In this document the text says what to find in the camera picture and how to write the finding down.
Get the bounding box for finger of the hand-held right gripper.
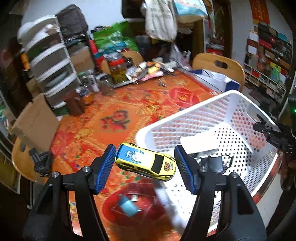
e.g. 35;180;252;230
253;113;281;139

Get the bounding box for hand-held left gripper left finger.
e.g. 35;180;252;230
23;144;117;241

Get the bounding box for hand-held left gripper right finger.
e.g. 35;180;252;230
174;145;267;241

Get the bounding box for white charger plug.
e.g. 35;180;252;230
180;136;219;155

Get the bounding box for black power adapter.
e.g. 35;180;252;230
201;155;233;175

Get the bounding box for white perforated plastic basket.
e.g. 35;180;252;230
135;90;281;235

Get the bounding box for yellow toy car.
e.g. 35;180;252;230
115;142;177;181

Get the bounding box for person's right hand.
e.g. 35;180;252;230
279;151;296;192

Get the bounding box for red patterned tablecloth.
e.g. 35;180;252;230
50;67;280;241

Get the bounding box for light blue charger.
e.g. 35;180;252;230
117;195;139;217

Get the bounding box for blue white paper bag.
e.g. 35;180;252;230
192;68;241;93

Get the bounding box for shelf of colourful boxes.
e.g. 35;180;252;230
243;23;293;103

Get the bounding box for brown ceramic jar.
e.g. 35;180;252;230
66;91;85;116

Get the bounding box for small jar orange contents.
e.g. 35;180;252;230
81;89;94;106

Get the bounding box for open cardboard box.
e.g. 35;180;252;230
11;93;61;151

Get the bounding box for white remote control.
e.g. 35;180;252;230
87;75;97;92

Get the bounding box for pink packet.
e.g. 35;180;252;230
141;71;164;81

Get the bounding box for glass pickle jar red lid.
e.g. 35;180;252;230
107;54;129;84

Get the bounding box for brown cardboard box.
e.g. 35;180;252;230
69;46;95;74

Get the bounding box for grey plastic drawer tower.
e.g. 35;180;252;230
17;15;78;110

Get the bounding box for red bottle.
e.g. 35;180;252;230
89;39;98;67

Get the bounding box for green shopping bag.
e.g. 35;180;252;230
92;21;139;55

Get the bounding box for blue printed shopping bag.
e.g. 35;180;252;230
173;0;208;18

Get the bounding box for white canvas tote bag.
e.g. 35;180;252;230
144;0;178;43

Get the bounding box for black plastic covered bundle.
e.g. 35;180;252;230
57;5;90;41

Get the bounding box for wooden chair with handle slot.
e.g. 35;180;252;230
192;53;245;92

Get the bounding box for red wall banner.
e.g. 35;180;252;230
250;0;270;25

